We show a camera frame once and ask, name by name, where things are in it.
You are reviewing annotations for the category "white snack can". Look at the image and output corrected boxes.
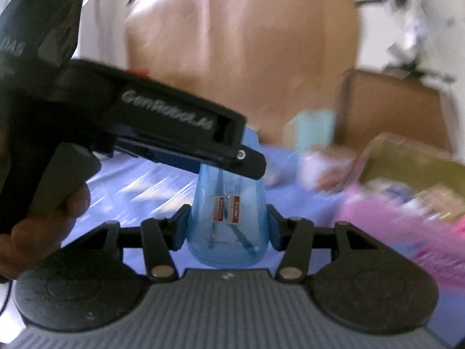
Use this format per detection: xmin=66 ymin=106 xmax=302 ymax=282
xmin=296 ymin=145 xmax=357 ymax=191

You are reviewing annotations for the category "pink macaron biscuit tin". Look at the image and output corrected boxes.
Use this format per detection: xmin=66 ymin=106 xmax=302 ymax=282
xmin=334 ymin=134 xmax=464 ymax=292

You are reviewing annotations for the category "mint green plastic mug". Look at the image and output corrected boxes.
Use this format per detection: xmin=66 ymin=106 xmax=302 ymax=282
xmin=283 ymin=109 xmax=335 ymax=150

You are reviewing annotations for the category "white wall charger with cable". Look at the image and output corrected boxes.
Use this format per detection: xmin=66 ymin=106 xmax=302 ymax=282
xmin=355 ymin=0 xmax=455 ymax=84

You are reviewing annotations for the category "blue glasses case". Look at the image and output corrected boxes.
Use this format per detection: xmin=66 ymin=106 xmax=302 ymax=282
xmin=185 ymin=126 xmax=272 ymax=270

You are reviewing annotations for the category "wooden board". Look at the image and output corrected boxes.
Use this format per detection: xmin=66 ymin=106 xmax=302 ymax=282
xmin=125 ymin=0 xmax=359 ymax=147

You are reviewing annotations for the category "person left hand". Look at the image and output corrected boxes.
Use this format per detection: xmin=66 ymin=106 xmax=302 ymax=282
xmin=1 ymin=184 xmax=91 ymax=280

